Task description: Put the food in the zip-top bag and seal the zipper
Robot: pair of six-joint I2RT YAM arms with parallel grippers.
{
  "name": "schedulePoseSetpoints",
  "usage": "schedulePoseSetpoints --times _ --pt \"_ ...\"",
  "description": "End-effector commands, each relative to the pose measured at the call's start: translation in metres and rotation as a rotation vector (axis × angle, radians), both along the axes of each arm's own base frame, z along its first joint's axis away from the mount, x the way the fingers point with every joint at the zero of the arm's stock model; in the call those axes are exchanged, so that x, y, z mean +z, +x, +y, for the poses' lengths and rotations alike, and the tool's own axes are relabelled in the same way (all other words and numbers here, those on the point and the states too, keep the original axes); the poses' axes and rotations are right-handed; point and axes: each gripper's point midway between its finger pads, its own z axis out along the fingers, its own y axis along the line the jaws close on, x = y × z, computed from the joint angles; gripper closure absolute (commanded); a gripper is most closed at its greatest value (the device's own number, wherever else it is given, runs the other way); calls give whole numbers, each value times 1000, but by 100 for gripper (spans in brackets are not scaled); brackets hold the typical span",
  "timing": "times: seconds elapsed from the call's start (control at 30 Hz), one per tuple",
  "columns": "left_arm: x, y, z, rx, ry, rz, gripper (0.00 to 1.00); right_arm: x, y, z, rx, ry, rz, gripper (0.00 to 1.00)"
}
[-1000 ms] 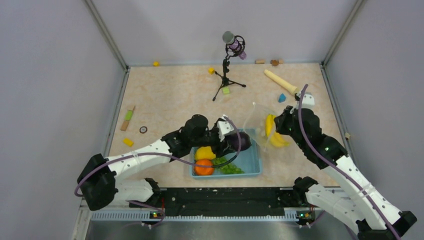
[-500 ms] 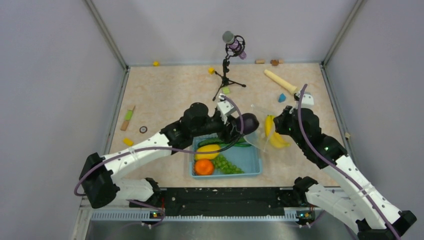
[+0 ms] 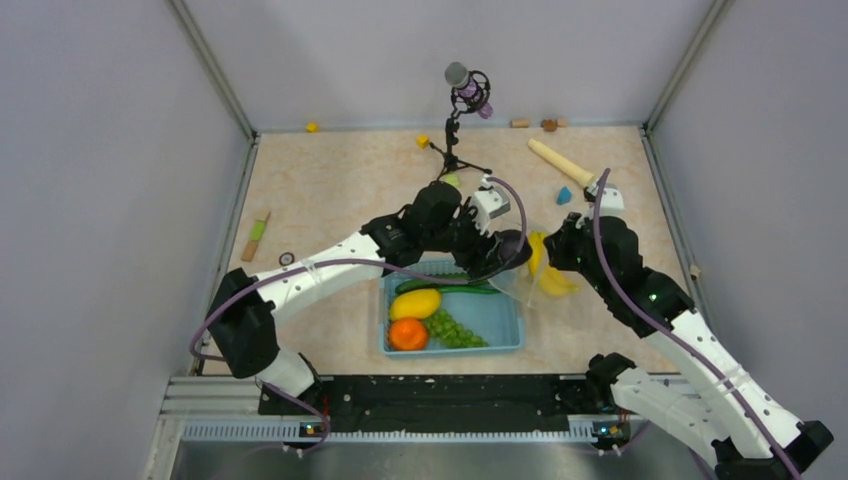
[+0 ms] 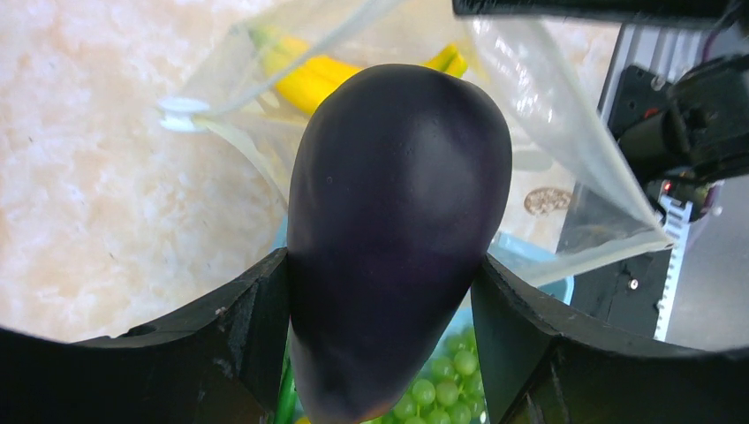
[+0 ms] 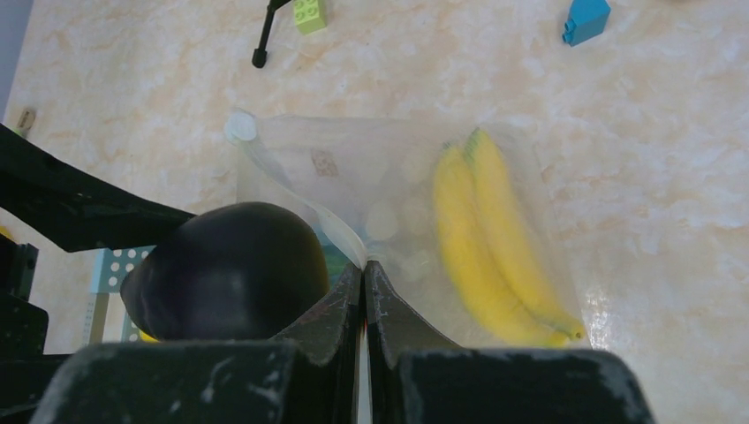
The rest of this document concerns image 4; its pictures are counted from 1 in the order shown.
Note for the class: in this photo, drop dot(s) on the clear dotted zip bag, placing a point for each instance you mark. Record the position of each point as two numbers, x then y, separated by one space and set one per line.
572 193

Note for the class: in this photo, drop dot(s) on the purple eggplant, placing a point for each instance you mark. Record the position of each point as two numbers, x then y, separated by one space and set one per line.
400 183

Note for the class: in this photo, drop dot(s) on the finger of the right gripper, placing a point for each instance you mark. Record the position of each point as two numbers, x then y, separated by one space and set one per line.
646 12

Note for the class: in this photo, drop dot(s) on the green cucumber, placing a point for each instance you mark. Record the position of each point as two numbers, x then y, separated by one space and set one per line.
287 395

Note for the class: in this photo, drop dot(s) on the blue plastic basket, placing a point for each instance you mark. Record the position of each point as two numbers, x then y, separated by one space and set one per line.
514 253

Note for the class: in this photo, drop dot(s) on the yellow banana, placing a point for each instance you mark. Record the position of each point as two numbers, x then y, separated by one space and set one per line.
309 84

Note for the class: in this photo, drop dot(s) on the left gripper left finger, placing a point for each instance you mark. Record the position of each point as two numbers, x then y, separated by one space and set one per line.
217 359

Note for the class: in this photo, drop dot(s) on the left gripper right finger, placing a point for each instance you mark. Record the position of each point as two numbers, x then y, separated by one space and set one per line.
545 362

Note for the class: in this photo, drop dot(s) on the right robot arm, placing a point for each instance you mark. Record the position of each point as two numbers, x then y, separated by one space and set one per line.
682 138

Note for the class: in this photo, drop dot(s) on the green grapes bunch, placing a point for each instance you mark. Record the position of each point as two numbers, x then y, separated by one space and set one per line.
449 388

